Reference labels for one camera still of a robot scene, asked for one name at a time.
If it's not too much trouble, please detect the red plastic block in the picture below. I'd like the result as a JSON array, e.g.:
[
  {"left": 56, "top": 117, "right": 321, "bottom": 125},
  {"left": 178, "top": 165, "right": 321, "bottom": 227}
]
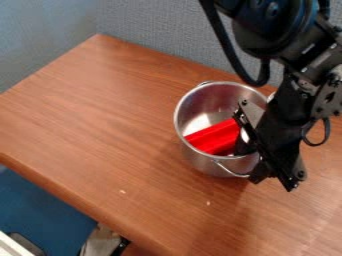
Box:
[{"left": 186, "top": 118, "right": 241, "bottom": 155}]

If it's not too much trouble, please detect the stainless steel pot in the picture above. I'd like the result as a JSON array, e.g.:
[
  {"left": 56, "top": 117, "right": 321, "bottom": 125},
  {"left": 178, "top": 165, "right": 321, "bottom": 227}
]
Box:
[{"left": 174, "top": 81, "right": 266, "bottom": 178}]

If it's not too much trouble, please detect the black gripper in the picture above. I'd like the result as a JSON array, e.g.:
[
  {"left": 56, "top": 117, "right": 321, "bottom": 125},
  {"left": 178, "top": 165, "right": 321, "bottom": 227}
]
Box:
[{"left": 233, "top": 76, "right": 310, "bottom": 192}]

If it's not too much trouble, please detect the white and black floor object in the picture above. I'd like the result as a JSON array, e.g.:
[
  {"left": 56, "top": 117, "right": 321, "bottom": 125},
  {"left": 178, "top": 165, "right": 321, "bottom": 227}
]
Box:
[{"left": 0, "top": 231, "right": 46, "bottom": 256}]

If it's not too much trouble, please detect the grey table leg bracket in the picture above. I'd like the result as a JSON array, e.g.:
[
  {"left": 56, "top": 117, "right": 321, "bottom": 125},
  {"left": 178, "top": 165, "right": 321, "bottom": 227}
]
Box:
[{"left": 78, "top": 224, "right": 131, "bottom": 256}]

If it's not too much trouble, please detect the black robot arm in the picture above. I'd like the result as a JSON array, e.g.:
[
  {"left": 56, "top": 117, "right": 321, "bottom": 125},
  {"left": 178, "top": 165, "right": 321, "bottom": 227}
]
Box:
[{"left": 198, "top": 0, "right": 342, "bottom": 190}]

